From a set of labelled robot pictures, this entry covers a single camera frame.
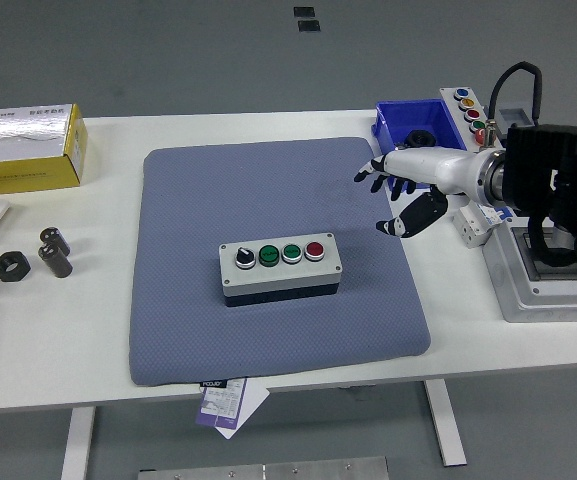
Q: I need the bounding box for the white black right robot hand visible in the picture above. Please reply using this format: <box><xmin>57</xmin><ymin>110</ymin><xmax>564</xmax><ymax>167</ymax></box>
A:
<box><xmin>353</xmin><ymin>147</ymin><xmax>490</xmax><ymax>239</ymax></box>

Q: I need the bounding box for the grey four-button control box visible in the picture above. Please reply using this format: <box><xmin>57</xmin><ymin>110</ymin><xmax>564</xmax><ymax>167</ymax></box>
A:
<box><xmin>218</xmin><ymin>232</ymin><xmax>343</xmax><ymax>309</ymax></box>

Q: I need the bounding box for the grey five-button control box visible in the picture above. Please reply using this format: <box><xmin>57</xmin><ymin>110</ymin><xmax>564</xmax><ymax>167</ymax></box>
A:
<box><xmin>439</xmin><ymin>86</ymin><xmax>499</xmax><ymax>149</ymax></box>

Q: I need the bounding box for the large black hex nut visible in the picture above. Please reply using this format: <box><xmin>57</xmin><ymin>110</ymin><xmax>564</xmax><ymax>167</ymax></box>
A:
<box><xmin>0</xmin><ymin>250</ymin><xmax>31</xmax><ymax>284</ymax></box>
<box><xmin>406</xmin><ymin>129</ymin><xmax>437</xmax><ymax>149</ymax></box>

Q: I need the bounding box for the blue plastic bin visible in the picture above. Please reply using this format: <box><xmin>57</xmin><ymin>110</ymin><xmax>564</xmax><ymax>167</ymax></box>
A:
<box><xmin>371</xmin><ymin>98</ymin><xmax>469</xmax><ymax>192</ymax></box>

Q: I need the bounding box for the white circuit breaker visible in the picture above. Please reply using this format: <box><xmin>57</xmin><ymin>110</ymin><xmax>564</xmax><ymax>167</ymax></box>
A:
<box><xmin>453</xmin><ymin>202</ymin><xmax>514</xmax><ymax>249</ymax></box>

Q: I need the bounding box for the grey distribution box clear cover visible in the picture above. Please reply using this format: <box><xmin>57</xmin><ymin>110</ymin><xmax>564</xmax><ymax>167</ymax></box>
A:
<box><xmin>482</xmin><ymin>217</ymin><xmax>577</xmax><ymax>324</ymax></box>

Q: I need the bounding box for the grey-blue padded mat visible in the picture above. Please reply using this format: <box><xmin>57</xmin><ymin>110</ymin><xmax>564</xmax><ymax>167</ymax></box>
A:
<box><xmin>128</xmin><ymin>136</ymin><xmax>432</xmax><ymax>387</ymax></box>

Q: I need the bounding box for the white table leg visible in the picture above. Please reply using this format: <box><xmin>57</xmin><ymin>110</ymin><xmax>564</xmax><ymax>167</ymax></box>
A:
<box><xmin>60</xmin><ymin>405</ymin><xmax>97</xmax><ymax>480</ymax></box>
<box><xmin>422</xmin><ymin>379</ymin><xmax>468</xmax><ymax>468</ymax></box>

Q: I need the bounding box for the white paper card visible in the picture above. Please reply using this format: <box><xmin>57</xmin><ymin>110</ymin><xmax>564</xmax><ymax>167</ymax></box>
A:
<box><xmin>213</xmin><ymin>383</ymin><xmax>271</xmax><ymax>441</ymax></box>

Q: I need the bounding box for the purple white mat tag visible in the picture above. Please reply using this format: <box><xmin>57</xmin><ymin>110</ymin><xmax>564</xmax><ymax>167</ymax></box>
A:
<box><xmin>195</xmin><ymin>377</ymin><xmax>248</xmax><ymax>430</ymax></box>

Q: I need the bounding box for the grey metal floor plate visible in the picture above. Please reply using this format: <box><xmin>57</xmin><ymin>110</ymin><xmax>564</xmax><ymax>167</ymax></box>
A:
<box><xmin>137</xmin><ymin>455</ymin><xmax>390</xmax><ymax>480</ymax></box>

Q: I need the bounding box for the black cylindrical capacitor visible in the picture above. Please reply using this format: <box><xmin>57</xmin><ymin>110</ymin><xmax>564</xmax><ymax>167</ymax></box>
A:
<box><xmin>39</xmin><ymin>226</ymin><xmax>72</xmax><ymax>256</ymax></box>
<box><xmin>37</xmin><ymin>242</ymin><xmax>74</xmax><ymax>279</ymax></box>

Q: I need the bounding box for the yellow cardboard box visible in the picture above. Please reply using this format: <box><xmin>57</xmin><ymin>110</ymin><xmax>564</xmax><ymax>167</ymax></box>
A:
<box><xmin>0</xmin><ymin>103</ymin><xmax>88</xmax><ymax>196</ymax></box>

